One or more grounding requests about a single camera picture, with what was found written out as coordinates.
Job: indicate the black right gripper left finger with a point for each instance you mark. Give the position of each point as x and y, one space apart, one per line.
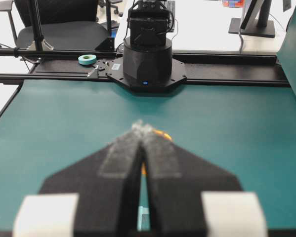
97 196

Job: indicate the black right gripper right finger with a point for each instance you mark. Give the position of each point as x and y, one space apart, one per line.
192 197

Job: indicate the orange plastic cup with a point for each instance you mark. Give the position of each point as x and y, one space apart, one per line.
162 134

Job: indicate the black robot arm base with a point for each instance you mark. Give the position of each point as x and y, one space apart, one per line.
148 45

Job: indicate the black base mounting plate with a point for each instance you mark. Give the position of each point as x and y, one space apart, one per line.
146 79

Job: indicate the teal tape roll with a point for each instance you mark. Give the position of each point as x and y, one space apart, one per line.
88 59

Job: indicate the black office chair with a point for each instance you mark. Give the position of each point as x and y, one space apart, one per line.
65 24

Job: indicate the black monitor stand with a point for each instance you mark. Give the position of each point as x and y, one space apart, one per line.
255 21

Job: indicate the black aluminium frame rail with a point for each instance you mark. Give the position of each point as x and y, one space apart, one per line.
200 69

